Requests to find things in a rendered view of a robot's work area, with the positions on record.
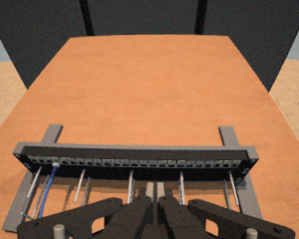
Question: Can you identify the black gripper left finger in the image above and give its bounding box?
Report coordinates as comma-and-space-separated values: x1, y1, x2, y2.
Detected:
17, 182, 155, 239

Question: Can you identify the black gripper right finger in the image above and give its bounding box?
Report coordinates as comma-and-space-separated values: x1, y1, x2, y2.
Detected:
154, 182, 296, 239

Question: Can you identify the blue patch cord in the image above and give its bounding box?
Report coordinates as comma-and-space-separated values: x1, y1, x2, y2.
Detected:
39, 173, 55, 218

